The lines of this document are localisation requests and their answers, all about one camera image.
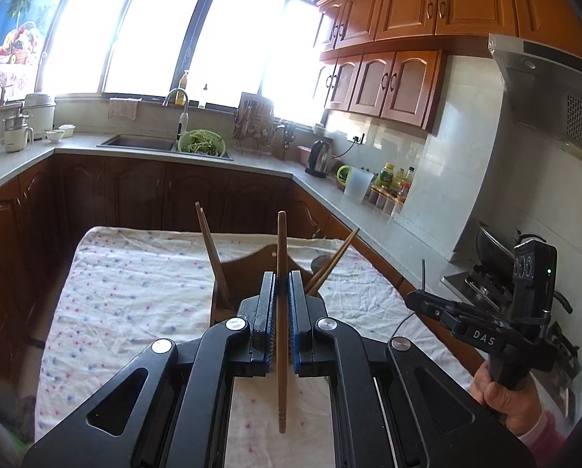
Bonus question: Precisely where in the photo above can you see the gas stove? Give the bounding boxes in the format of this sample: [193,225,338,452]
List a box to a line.
[442,263,581,401]

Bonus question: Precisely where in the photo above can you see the wooden upper cabinets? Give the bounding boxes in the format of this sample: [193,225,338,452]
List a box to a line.
[313,0,582,132]

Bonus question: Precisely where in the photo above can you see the steel electric kettle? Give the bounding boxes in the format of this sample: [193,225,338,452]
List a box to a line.
[304,139,334,179]

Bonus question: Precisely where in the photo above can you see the wooden chopstick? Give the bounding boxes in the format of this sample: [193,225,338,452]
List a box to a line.
[276,211,290,434]
[200,207,234,309]
[310,248,345,297]
[304,227,361,294]
[195,201,230,310]

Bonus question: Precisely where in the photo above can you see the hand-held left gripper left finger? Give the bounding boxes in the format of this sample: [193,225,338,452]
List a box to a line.
[23,273,277,468]

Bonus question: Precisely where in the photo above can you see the person's right hand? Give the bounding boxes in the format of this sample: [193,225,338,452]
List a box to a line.
[469,365,545,437]

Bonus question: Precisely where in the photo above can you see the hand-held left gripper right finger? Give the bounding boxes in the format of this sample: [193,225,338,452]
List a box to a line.
[288,273,535,468]

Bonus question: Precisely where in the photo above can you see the green colander with vegetables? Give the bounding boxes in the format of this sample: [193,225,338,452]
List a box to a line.
[178,129,226,157]

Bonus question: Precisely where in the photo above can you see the steel kitchen sink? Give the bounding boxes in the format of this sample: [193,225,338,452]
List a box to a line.
[97,134,234,161]

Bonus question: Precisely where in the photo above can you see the scissors holder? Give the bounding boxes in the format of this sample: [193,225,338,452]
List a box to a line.
[275,121,299,161]

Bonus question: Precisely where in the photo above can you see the kitchen window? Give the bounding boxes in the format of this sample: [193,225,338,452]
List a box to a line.
[40,0,331,125]

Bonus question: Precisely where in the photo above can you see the person's right forearm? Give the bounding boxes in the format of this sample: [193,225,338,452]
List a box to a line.
[517,407,582,468]

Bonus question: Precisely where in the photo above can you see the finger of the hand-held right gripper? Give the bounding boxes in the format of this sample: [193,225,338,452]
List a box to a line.
[406,290,467,325]

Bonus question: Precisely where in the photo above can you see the kitchen faucet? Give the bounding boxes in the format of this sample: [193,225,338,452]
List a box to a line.
[163,88,190,140]

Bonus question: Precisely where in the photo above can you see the steel wok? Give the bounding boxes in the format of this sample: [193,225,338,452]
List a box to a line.
[476,222,518,276]

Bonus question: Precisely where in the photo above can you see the small white electric pot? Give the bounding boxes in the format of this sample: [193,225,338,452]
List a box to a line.
[3,116,34,153]

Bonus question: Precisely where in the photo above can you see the checked hanging towel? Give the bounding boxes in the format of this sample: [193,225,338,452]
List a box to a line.
[108,98,142,121]

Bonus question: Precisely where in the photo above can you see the white plastic jug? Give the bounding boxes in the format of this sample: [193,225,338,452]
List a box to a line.
[344,166,375,204]

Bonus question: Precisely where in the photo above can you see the dish rack with knives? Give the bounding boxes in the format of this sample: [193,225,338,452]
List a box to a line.
[233,92,278,149]

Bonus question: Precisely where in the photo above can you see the large steel pot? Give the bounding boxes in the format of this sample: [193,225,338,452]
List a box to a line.
[23,94,58,140]

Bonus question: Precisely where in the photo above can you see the range hood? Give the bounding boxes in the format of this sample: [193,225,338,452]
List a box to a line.
[488,33,582,157]

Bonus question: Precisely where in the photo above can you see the wooden base cabinets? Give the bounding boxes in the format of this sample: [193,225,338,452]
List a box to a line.
[0,153,472,401]

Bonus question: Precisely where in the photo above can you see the white floral tablecloth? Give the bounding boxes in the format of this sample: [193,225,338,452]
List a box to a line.
[35,227,489,442]

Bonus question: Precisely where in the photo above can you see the spice jar set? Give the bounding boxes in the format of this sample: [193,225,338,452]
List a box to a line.
[368,188,403,216]

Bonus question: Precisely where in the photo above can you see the tropical fruit wall poster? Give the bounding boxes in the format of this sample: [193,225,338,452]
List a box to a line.
[0,0,72,89]

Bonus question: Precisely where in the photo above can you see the grey kitchen countertop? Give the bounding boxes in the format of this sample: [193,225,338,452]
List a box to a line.
[0,134,457,264]

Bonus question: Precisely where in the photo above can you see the wooden utensil holder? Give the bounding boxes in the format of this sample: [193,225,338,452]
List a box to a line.
[210,246,333,325]

